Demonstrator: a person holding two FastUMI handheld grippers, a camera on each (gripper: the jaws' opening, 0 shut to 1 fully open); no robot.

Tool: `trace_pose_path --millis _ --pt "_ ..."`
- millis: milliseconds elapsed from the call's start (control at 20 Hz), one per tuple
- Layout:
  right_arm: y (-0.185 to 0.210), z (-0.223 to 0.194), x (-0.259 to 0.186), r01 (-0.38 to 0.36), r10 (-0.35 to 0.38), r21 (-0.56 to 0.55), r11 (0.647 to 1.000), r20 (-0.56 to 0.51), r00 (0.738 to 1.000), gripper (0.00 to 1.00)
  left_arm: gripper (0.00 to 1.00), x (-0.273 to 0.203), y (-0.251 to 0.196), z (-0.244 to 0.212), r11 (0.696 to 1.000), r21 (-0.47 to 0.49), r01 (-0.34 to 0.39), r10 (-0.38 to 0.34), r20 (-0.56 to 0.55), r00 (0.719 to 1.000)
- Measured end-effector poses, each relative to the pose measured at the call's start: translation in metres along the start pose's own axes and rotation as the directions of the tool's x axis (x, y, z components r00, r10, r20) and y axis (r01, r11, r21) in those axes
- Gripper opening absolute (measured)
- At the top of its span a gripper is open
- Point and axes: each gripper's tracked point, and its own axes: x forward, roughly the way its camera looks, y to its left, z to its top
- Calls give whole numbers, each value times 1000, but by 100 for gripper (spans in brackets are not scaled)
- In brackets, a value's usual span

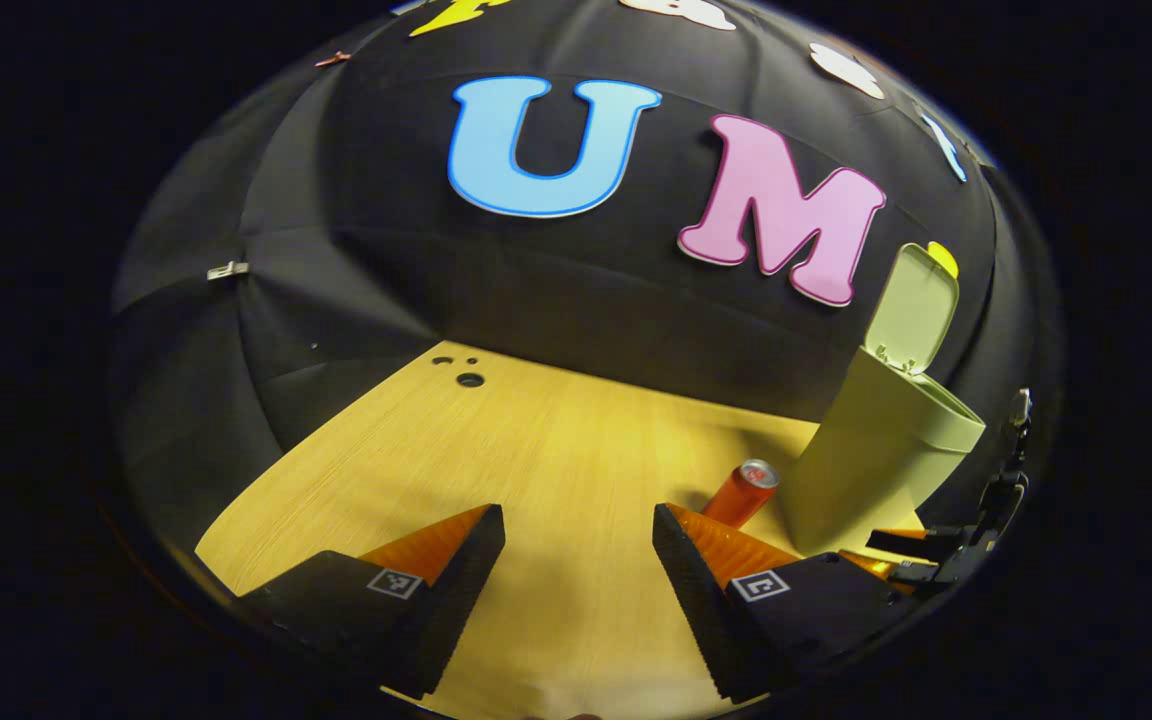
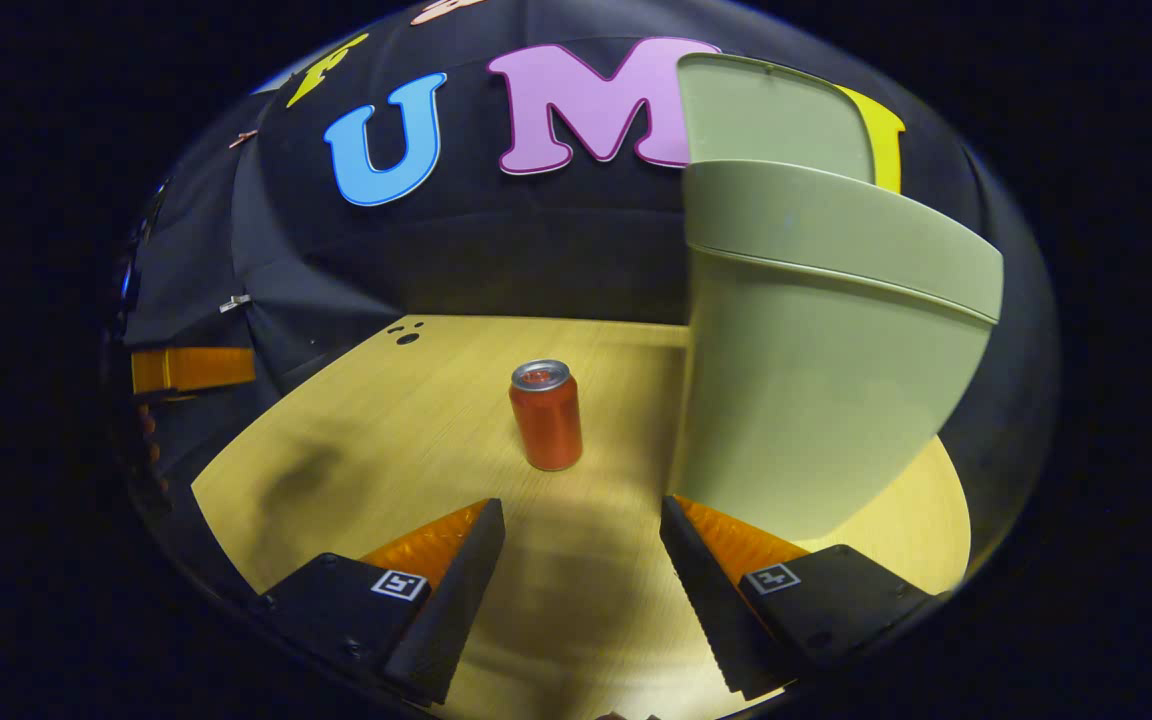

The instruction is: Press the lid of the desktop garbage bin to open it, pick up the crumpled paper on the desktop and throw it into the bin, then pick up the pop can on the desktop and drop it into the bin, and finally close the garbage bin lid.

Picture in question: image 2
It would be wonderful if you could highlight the orange pop can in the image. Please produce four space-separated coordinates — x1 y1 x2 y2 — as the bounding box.
508 359 584 472

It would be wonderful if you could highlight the wooden desktop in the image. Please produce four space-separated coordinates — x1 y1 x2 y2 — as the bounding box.
191 315 972 719

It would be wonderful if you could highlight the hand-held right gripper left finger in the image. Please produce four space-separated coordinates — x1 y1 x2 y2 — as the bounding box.
251 498 507 707

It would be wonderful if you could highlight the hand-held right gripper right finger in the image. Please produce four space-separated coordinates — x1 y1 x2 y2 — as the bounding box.
660 495 937 701

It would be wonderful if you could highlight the black backdrop cloth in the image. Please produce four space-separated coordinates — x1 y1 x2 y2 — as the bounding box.
111 0 1062 591

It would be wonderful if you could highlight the pale green desktop garbage bin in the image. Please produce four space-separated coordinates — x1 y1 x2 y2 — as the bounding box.
669 52 1005 541

